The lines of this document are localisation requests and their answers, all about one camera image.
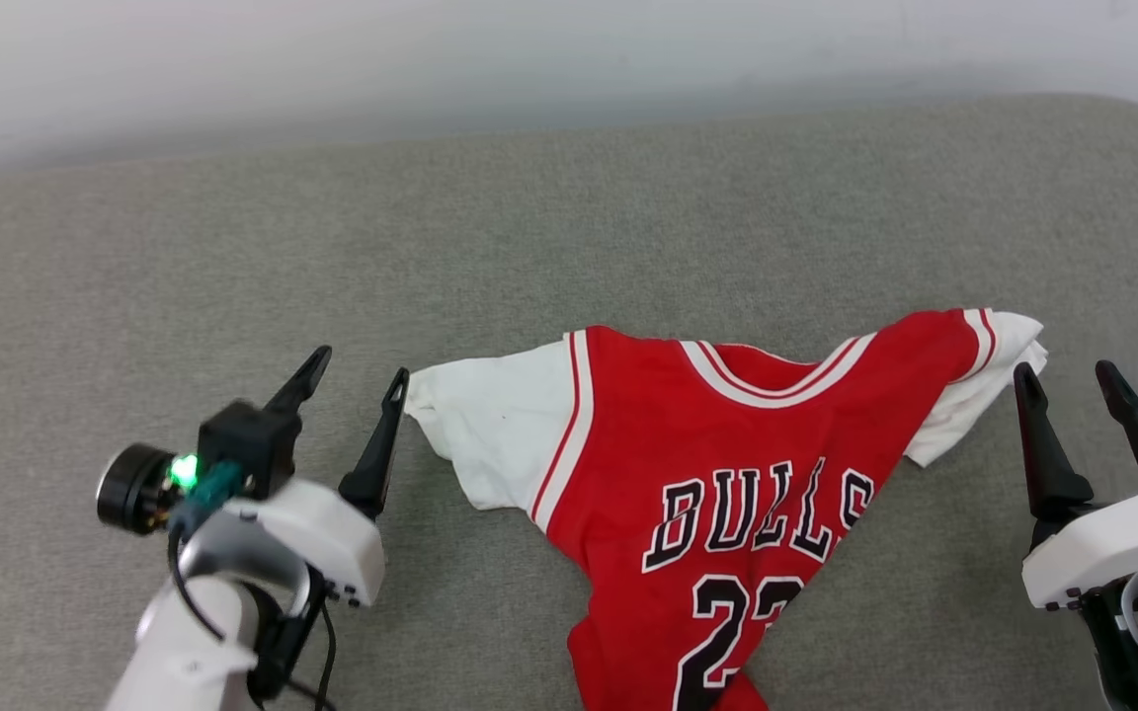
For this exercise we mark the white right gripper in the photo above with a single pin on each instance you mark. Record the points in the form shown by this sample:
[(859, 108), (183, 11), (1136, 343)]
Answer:
[(1112, 543)]

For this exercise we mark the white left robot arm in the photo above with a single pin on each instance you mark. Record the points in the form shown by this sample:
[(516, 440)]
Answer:
[(174, 652)]

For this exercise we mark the red Bulls basketball jersey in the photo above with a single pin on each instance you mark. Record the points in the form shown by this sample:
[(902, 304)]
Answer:
[(648, 434)]

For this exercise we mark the grey fabric sofa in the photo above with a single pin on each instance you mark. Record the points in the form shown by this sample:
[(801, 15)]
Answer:
[(569, 237)]

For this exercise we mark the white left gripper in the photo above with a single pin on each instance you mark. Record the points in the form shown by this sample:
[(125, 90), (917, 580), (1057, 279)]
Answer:
[(322, 533)]

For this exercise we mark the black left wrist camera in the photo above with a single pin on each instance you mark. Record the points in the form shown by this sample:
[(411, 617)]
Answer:
[(243, 434)]

